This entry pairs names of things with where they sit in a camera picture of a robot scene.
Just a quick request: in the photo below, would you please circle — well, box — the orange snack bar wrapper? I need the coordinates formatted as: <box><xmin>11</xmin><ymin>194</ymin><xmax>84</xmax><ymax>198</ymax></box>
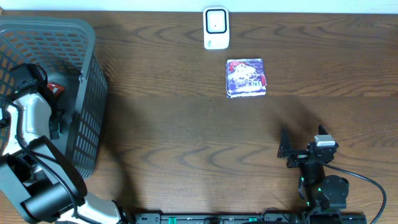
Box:
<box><xmin>47</xmin><ymin>82</ymin><xmax>65</xmax><ymax>98</ymax></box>

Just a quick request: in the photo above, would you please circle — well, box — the purple snack bag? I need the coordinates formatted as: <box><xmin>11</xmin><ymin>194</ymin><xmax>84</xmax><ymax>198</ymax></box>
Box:
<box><xmin>226</xmin><ymin>58</ymin><xmax>267</xmax><ymax>98</ymax></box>

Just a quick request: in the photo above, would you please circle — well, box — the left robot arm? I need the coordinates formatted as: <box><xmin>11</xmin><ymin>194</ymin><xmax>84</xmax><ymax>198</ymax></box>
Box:
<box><xmin>1</xmin><ymin>63</ymin><xmax>134</xmax><ymax>223</ymax></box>

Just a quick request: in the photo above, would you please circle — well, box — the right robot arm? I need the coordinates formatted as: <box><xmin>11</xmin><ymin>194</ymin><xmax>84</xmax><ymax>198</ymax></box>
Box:
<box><xmin>277</xmin><ymin>126</ymin><xmax>349</xmax><ymax>223</ymax></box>

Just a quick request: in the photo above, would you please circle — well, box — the white barcode scanner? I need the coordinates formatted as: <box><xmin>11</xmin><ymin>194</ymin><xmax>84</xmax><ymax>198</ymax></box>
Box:
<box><xmin>203</xmin><ymin>7</ymin><xmax>230</xmax><ymax>50</ymax></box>

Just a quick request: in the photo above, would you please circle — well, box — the grey plastic shopping basket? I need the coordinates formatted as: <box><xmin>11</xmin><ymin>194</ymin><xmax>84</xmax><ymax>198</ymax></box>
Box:
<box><xmin>1</xmin><ymin>16</ymin><xmax>108</xmax><ymax>181</ymax></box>

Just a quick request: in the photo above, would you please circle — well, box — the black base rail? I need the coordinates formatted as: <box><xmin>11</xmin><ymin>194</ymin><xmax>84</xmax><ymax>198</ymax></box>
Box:
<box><xmin>134</xmin><ymin>211</ymin><xmax>367</xmax><ymax>224</ymax></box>

